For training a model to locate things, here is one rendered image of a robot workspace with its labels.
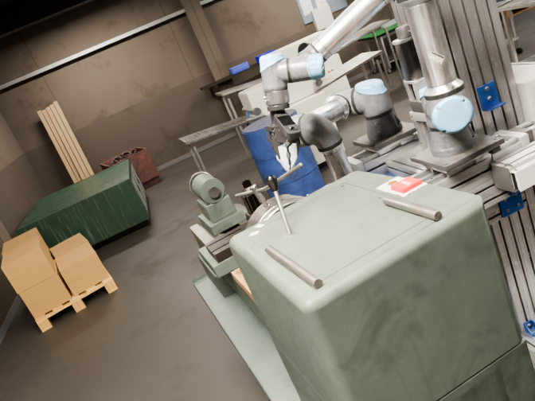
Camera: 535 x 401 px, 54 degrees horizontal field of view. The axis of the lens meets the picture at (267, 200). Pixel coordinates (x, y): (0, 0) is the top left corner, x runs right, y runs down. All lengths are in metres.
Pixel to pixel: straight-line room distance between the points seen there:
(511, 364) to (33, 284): 4.50
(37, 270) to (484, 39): 4.31
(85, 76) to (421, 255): 9.20
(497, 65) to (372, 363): 1.27
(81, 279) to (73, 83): 5.36
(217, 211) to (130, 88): 7.37
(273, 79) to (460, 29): 0.72
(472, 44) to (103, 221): 5.60
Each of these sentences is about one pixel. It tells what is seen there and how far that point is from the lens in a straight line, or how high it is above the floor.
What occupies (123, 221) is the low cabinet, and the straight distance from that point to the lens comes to 6.92.
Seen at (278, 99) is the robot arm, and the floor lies 1.55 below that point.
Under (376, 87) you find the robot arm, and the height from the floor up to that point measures 1.37.
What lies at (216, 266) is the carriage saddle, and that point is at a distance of 2.29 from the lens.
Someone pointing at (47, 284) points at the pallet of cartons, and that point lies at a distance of 5.33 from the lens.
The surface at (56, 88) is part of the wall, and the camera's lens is 10.11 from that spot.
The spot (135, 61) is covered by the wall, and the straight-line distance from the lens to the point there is 10.04.
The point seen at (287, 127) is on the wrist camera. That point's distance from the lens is 1.56.
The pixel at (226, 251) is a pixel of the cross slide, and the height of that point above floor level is 0.96.
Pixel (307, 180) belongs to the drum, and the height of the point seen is 0.24.
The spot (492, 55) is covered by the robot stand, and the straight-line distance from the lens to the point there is 2.08.
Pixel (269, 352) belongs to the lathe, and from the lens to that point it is 2.30.
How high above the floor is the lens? 1.78
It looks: 18 degrees down
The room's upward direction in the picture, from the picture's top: 23 degrees counter-clockwise
